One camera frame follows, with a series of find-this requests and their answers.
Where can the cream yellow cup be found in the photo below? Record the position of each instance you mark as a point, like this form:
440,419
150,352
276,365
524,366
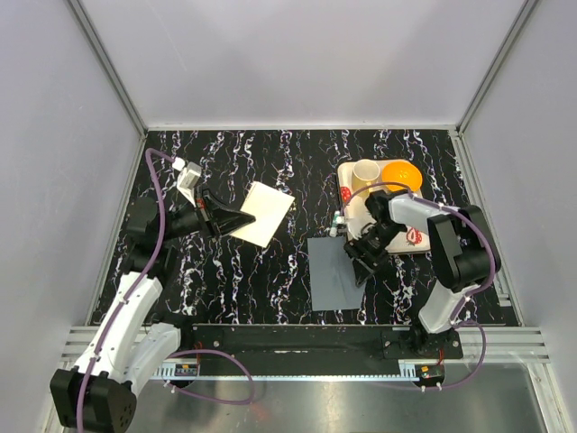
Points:
365,173

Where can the white green glue stick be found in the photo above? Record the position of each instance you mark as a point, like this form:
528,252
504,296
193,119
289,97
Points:
338,224

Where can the grey paper envelope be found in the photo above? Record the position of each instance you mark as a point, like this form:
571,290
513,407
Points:
332,279

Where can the beige lined letter paper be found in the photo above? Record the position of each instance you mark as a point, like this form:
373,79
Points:
269,207

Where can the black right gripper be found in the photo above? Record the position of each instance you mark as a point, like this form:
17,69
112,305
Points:
362,269

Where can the strawberry pattern tray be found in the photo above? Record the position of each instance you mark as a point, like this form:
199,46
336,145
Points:
376,204

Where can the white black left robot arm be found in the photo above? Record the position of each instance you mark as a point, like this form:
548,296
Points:
99,392

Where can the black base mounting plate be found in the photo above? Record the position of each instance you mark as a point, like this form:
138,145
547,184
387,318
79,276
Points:
315,350

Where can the white slotted cable duct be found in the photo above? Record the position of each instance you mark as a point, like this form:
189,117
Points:
175,371

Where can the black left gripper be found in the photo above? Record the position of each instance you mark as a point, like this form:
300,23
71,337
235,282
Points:
218,222

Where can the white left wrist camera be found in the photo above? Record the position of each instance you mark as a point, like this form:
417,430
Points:
189,175

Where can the orange bowl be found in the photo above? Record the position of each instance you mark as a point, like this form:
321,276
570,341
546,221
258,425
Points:
401,174

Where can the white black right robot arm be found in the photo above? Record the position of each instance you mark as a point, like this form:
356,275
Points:
464,256

